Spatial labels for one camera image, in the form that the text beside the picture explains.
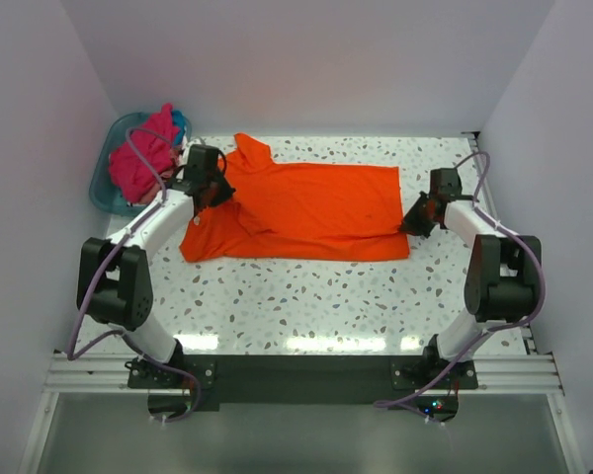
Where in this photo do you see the white t shirt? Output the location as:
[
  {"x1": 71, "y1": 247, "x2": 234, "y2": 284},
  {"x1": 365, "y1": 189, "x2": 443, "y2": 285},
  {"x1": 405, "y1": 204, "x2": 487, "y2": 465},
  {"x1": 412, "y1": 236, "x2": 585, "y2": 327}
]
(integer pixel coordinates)
[{"x1": 170, "y1": 136, "x2": 206, "y2": 165}]

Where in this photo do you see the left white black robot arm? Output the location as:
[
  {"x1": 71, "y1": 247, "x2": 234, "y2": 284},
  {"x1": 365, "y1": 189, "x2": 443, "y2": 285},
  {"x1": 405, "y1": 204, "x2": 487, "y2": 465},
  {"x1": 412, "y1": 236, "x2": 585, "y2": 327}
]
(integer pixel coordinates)
[{"x1": 67, "y1": 144, "x2": 235, "y2": 387}]

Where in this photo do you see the blue t shirt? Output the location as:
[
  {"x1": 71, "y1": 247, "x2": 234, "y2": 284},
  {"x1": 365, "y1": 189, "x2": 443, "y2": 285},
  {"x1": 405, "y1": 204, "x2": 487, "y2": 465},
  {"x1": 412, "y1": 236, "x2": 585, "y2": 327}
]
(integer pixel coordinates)
[{"x1": 171, "y1": 110, "x2": 191, "y2": 146}]

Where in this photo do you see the orange t shirt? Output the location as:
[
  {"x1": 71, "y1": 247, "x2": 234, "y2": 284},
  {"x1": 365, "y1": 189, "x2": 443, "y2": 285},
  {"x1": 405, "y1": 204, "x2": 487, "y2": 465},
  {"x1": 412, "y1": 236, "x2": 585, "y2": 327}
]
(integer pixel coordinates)
[{"x1": 179, "y1": 132, "x2": 410, "y2": 263}]

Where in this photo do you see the aluminium rail frame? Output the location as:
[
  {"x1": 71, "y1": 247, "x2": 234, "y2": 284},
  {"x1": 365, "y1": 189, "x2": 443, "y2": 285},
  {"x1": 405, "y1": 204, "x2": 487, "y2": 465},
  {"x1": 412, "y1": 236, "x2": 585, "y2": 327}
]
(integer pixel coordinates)
[{"x1": 17, "y1": 137, "x2": 587, "y2": 474}]

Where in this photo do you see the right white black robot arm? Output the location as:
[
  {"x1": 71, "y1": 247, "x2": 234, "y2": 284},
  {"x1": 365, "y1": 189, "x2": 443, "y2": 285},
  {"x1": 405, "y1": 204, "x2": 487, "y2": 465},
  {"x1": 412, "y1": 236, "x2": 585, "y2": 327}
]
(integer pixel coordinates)
[{"x1": 400, "y1": 168, "x2": 545, "y2": 388}]

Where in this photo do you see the teal laundry basket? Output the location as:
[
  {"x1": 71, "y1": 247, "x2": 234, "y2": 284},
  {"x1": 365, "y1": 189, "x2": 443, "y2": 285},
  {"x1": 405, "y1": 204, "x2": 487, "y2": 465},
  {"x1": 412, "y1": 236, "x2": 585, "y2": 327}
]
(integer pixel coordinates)
[{"x1": 88, "y1": 112, "x2": 195, "y2": 218}]

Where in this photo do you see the magenta t shirt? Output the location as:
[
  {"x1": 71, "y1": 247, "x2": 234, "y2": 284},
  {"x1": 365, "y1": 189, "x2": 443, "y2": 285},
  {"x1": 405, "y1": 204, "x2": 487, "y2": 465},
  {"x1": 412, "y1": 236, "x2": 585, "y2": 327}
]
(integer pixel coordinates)
[{"x1": 109, "y1": 103, "x2": 178, "y2": 204}]

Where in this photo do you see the light pink t shirt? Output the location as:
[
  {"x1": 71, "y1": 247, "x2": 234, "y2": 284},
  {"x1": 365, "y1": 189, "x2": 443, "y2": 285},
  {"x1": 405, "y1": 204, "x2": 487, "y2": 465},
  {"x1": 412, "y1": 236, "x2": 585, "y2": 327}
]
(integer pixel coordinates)
[{"x1": 138, "y1": 168, "x2": 176, "y2": 205}]

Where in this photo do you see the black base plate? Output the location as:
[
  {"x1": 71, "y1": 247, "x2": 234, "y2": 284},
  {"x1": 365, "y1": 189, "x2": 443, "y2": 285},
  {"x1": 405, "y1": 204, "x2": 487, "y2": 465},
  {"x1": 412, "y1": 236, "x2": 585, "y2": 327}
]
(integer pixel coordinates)
[{"x1": 125, "y1": 355, "x2": 479, "y2": 422}]

